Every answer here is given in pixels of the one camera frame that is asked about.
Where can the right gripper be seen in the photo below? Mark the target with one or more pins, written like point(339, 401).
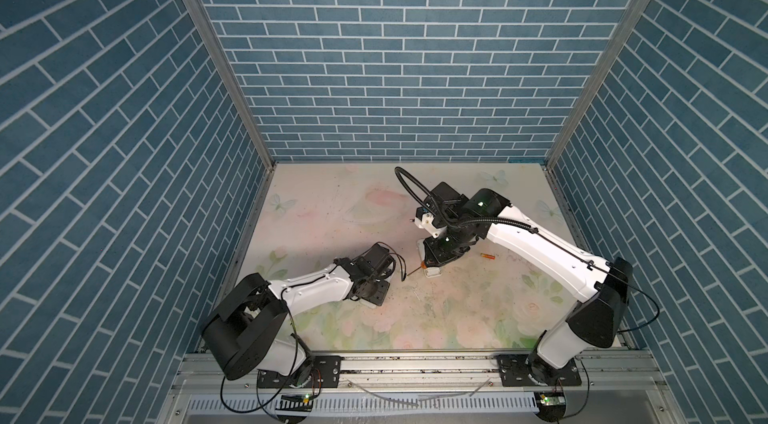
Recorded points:
point(434, 255)

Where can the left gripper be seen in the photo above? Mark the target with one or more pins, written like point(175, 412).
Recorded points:
point(383, 293)

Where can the orange handled screwdriver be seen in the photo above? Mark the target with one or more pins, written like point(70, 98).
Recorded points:
point(422, 266)

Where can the white remote control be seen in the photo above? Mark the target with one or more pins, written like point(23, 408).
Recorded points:
point(432, 272)

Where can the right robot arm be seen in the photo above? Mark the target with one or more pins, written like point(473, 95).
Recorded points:
point(601, 288)

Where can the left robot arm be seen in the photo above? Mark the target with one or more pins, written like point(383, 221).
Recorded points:
point(242, 332)

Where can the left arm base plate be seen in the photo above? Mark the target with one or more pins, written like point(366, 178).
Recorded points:
point(322, 371)

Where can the white ribbed cable duct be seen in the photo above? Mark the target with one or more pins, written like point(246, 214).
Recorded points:
point(396, 404)

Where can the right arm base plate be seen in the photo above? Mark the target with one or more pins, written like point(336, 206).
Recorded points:
point(522, 370)

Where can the aluminium mounting rail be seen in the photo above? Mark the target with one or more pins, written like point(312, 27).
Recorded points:
point(615, 369)

